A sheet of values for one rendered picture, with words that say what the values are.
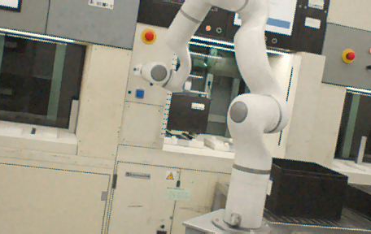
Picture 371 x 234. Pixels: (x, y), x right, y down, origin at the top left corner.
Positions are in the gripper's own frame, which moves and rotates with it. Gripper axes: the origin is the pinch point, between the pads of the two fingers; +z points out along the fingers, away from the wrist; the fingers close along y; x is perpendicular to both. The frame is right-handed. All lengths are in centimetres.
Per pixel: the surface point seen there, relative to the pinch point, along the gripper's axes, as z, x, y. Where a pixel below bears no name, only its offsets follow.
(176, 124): 22.7, -23.3, 23.7
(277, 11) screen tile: 2, 36, 56
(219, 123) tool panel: 92, -26, 69
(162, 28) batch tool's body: 3.2, 19.1, 5.5
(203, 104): 22.7, -11.6, 35.4
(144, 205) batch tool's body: 2, -59, 9
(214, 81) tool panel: 91, 0, 61
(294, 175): -50, -28, 51
